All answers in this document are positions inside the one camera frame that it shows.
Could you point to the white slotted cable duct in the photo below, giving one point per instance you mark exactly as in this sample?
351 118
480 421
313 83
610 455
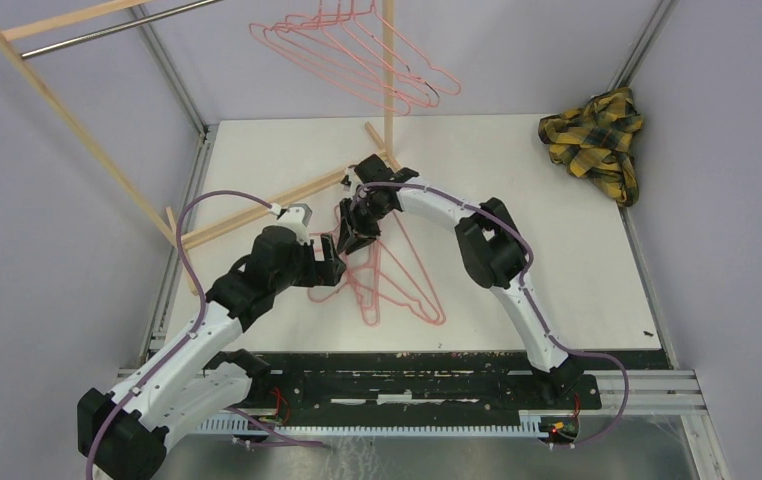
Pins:
234 424

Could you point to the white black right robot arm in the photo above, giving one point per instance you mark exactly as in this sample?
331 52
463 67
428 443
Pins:
494 254

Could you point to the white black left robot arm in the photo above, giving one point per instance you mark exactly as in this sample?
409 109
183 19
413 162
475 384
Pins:
128 431

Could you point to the yellow plaid shirt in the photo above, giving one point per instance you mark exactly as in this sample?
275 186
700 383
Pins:
594 142

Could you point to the pink wire hanger with hook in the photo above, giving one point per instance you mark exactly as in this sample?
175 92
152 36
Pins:
321 297

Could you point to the pink wire hanger pile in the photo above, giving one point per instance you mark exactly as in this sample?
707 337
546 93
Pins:
379 276

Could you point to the wooden clothes rack frame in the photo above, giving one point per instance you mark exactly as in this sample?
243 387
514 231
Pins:
182 243

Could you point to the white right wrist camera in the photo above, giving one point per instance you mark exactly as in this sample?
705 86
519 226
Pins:
349 182

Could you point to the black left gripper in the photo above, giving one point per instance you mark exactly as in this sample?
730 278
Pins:
321 272

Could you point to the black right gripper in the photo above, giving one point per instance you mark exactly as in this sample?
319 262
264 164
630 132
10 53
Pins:
359 240

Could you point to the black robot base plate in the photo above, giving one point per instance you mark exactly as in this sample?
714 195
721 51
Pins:
421 389

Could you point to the metal rack rod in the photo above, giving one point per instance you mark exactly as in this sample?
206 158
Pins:
115 29

